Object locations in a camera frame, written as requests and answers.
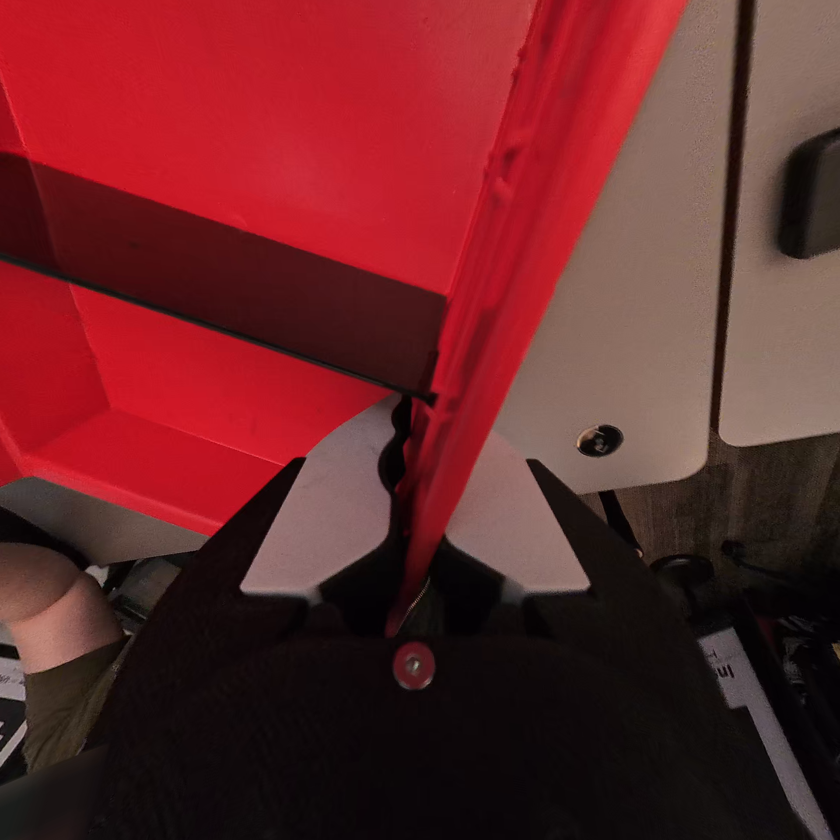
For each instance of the red plastic bin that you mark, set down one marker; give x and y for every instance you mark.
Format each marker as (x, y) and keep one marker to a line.
(262, 98)

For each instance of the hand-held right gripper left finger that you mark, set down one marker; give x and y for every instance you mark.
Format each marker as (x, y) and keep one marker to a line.
(328, 512)

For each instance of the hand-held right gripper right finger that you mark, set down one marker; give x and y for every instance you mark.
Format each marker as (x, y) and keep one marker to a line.
(525, 525)

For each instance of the black foam pad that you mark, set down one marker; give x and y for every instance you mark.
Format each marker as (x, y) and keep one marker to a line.
(814, 197)

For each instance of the black bin divider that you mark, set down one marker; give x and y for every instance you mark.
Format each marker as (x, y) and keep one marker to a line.
(229, 282)

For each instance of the printed paper sheet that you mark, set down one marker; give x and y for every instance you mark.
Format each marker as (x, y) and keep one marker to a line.
(741, 682)

